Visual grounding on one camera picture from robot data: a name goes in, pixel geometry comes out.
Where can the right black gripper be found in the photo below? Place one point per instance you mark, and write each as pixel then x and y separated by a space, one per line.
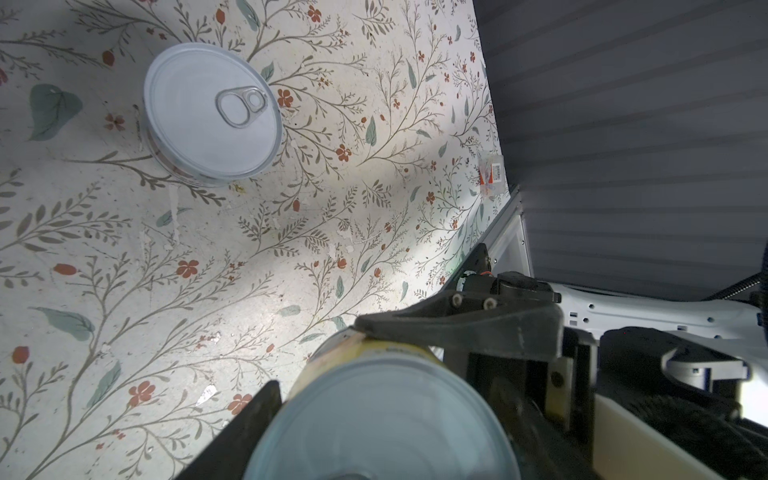
pixel 547 410

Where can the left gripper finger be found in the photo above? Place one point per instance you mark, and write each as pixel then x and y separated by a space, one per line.
pixel 228 454

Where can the yellow pull-tab can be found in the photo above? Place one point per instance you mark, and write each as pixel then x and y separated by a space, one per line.
pixel 372 409

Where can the light blue pull-tab can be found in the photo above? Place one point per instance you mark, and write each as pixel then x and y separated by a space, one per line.
pixel 208 117

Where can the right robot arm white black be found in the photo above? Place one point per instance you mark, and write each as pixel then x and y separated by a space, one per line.
pixel 599 385

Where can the small clear packet red label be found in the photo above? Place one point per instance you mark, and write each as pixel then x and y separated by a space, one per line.
pixel 492 176

